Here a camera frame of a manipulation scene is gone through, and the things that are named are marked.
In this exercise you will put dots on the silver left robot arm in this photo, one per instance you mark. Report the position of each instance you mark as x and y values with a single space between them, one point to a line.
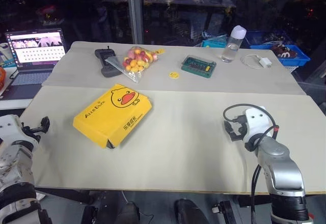
15 178

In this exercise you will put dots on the black handheld device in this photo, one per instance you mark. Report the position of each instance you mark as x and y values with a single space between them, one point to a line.
108 62

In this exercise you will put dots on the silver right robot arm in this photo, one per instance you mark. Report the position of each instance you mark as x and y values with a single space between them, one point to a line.
282 165

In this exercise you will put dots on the blue plastic crate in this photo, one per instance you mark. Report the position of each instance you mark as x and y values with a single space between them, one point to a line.
257 37

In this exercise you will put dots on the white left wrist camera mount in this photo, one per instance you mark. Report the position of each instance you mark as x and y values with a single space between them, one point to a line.
12 129

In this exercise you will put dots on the white perforated basket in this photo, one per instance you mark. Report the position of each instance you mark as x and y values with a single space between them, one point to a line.
291 68

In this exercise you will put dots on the green screwdriver bit case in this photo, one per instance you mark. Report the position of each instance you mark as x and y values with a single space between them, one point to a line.
198 66

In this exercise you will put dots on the open grey laptop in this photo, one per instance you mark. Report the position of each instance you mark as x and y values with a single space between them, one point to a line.
35 53

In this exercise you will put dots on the clear bag of colourful candies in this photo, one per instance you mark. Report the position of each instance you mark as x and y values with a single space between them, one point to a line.
136 59

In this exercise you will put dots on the orange object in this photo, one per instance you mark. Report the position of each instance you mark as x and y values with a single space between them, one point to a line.
2 77

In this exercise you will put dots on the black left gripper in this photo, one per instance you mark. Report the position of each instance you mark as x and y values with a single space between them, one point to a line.
31 132

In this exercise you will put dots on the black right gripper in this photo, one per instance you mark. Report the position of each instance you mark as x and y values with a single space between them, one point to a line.
239 128

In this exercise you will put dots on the brown item with white print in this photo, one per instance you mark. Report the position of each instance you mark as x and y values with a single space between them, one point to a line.
285 51

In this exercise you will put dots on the white charger plug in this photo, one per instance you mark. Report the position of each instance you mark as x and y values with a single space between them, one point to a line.
265 62

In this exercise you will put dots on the grey metal pole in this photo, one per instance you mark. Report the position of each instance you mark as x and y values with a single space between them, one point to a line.
135 12

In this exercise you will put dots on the yellow duck box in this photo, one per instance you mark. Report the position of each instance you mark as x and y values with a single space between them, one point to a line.
107 117

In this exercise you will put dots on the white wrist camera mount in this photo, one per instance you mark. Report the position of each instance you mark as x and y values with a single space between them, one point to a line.
258 124
12 129

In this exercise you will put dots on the white and blue object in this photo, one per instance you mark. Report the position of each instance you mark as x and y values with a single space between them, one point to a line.
5 54

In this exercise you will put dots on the clear bottle with white cap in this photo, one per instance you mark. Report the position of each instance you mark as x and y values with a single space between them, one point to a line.
231 49

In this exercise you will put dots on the dark rounded shape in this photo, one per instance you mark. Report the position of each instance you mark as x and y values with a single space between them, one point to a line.
131 213

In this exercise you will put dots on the blue plastic bin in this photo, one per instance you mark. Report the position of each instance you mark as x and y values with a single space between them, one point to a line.
301 57

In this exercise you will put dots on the round yellow sticker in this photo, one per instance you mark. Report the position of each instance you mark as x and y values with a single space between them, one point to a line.
173 75

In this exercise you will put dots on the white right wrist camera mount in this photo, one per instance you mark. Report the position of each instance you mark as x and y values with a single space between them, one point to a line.
258 124

